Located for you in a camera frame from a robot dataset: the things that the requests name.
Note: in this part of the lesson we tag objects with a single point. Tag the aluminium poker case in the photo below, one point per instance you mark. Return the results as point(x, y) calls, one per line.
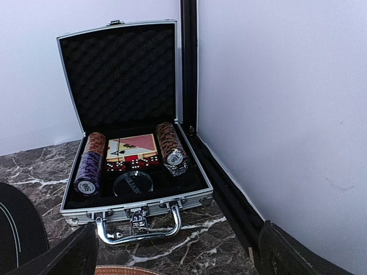
point(122, 79)

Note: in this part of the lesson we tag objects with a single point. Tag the black corner frame post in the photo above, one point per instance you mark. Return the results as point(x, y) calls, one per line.
point(200, 90)

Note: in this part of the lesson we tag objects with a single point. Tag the red dice row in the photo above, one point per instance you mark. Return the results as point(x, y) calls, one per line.
point(132, 164)

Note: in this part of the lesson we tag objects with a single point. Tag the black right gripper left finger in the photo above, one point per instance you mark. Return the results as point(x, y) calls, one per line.
point(77, 254)

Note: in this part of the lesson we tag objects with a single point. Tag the patterned ceramic plate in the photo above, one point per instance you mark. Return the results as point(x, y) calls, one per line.
point(119, 270)

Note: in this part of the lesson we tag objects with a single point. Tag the round black poker mat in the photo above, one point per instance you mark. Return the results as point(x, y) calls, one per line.
point(17, 217)

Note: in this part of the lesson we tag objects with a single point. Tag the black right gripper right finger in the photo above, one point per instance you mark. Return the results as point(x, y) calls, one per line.
point(280, 253)

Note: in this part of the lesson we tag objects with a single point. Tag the boxed card deck in case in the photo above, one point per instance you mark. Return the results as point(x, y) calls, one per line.
point(125, 149)

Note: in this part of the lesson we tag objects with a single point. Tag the purple and orange chip roll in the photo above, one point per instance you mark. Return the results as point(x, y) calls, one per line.
point(87, 181)

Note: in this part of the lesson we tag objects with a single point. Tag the brown chip roll in case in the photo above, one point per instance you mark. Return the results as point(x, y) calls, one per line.
point(174, 156)

